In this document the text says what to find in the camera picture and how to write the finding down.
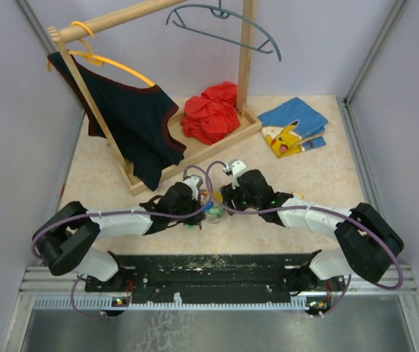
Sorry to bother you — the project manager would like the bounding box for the wooden clothes rack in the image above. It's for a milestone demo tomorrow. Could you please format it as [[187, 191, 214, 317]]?
[[48, 1, 261, 195]]

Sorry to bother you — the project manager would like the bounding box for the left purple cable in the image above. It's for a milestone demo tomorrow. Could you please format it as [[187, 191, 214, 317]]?
[[32, 165, 216, 320]]

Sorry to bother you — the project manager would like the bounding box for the green key tag on ring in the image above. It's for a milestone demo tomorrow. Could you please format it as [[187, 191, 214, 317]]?
[[208, 208, 223, 216]]

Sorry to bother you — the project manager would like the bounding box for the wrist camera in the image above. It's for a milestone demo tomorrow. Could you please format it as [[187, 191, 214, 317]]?
[[183, 175, 203, 201], [224, 159, 247, 189]]

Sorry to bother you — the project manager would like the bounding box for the red crumpled cloth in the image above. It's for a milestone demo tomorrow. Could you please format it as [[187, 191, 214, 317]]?
[[181, 81, 241, 145]]

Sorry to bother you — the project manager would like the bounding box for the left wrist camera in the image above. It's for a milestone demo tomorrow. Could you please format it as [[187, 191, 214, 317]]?
[[183, 175, 203, 201]]

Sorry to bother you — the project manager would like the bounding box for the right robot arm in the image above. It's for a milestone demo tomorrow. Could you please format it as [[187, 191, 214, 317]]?
[[220, 169, 404, 290]]

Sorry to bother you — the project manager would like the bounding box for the grey-blue clothes hanger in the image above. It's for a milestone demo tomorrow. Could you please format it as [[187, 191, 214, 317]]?
[[165, 1, 283, 62]]

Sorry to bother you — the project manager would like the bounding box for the purple cable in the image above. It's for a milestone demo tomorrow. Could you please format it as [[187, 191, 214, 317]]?
[[207, 160, 404, 318], [32, 165, 216, 320]]

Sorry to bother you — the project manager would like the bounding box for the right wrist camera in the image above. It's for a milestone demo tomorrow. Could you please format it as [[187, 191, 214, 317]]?
[[224, 159, 247, 189]]

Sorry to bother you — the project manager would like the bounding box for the steel key organizer yellow handle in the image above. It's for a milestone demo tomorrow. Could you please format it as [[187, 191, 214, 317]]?
[[200, 189, 228, 224]]

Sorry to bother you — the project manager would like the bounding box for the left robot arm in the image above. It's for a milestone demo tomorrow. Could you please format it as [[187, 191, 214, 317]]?
[[32, 175, 204, 291]]

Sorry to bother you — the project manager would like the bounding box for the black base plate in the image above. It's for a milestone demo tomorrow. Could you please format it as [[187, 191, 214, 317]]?
[[84, 254, 345, 304]]

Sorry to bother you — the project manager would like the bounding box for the yellow clothes hanger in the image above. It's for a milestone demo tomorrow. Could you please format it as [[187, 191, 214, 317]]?
[[46, 21, 156, 89]]

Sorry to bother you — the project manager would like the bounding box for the white slotted cable duct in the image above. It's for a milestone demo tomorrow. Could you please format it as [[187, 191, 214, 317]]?
[[32, 295, 327, 312]]

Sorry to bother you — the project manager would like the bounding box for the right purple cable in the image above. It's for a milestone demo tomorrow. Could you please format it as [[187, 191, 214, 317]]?
[[207, 160, 404, 318]]

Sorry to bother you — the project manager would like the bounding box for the blue key tag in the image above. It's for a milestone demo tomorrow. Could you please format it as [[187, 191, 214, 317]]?
[[203, 201, 214, 212]]

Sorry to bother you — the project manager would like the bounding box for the dark navy tank top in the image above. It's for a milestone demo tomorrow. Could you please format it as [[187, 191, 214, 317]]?
[[47, 51, 189, 191]]

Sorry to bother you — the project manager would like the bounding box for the blue pikachu cloth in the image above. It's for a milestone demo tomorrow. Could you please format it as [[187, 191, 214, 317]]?
[[258, 97, 329, 158]]

